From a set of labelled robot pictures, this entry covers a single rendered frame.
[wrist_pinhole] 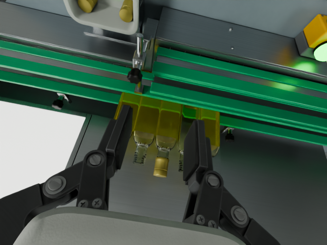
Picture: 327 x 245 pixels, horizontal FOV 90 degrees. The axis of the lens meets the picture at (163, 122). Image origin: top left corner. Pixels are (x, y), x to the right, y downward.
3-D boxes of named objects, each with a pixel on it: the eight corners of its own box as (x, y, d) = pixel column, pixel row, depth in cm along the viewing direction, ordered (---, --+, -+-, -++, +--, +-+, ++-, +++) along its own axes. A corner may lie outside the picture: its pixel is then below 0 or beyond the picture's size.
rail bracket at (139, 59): (138, 70, 48) (128, 106, 42) (139, 10, 33) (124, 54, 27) (149, 72, 48) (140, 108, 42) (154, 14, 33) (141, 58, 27)
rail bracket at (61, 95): (73, 83, 60) (57, 114, 54) (65, 70, 54) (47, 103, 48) (84, 85, 60) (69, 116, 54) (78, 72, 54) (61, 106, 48)
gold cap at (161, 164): (154, 159, 44) (152, 176, 42) (156, 155, 40) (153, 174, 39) (168, 161, 44) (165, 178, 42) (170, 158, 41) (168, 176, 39)
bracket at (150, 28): (143, 48, 49) (138, 65, 46) (145, 16, 41) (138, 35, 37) (155, 50, 49) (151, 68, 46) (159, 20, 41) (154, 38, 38)
